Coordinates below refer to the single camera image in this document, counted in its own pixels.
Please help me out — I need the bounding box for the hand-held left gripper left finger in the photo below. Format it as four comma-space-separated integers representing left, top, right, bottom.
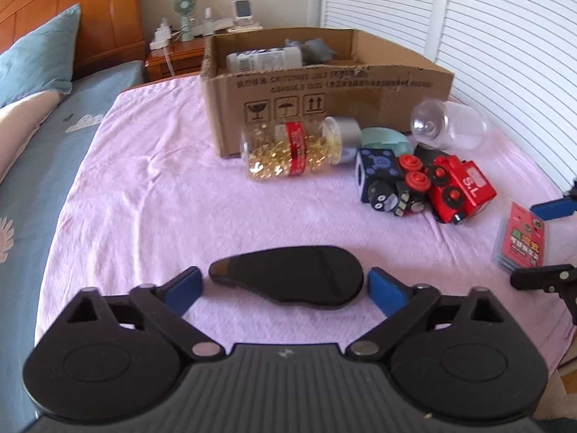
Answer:
65, 266, 226, 362

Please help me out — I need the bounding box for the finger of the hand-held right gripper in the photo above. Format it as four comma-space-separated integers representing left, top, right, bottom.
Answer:
529, 179, 577, 221
510, 264, 577, 325

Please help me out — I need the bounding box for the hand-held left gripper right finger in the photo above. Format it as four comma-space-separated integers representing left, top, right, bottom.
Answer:
345, 267, 508, 363

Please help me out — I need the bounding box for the red card case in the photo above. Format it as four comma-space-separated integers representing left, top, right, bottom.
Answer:
490, 201, 548, 274

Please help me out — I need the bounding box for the black teardrop object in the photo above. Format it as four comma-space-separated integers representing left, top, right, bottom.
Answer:
208, 246, 365, 310

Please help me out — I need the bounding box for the red toy train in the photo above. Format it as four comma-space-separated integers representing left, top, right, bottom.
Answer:
412, 143, 498, 225

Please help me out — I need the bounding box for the black toy train car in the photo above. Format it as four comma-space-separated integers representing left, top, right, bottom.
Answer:
355, 146, 429, 217

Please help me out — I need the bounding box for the clear plastic jar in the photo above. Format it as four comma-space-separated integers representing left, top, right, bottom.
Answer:
409, 100, 492, 150

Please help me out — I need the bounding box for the mint green round case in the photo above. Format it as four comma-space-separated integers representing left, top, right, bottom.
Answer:
358, 127, 413, 156

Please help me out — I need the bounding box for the capsule bottle with red label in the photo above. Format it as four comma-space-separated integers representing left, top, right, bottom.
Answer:
240, 116, 361, 182

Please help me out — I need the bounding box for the brown cardboard box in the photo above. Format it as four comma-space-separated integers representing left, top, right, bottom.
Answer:
201, 28, 455, 158

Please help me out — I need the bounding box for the pink blanket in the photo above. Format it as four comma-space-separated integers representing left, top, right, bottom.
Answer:
43, 74, 574, 373

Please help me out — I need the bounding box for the blue printed bedsheet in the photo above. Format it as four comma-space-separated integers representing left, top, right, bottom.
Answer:
0, 61, 149, 433

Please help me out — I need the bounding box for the white louvered door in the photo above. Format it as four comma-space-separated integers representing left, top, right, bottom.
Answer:
435, 0, 577, 190
322, 0, 452, 64

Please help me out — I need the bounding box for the wooden nightstand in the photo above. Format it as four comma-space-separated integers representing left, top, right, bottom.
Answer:
145, 35, 212, 84

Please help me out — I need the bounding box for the beige pillow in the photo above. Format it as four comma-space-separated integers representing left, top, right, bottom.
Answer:
0, 90, 65, 182

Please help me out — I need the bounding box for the white bottle with dark print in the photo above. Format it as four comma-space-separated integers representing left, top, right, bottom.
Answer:
225, 46, 304, 74

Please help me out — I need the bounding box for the grey soft object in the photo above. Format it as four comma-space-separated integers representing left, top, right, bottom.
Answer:
284, 38, 337, 65

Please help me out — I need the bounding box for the blue pillow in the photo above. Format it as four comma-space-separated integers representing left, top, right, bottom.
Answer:
0, 4, 82, 109

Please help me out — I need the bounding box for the mint green desk fan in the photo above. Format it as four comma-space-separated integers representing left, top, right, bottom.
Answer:
171, 0, 197, 41

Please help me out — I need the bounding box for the white screen device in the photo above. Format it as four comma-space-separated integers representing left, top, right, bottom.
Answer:
232, 0, 256, 26

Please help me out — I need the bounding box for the wooden headboard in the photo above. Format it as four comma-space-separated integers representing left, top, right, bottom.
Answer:
0, 0, 147, 78

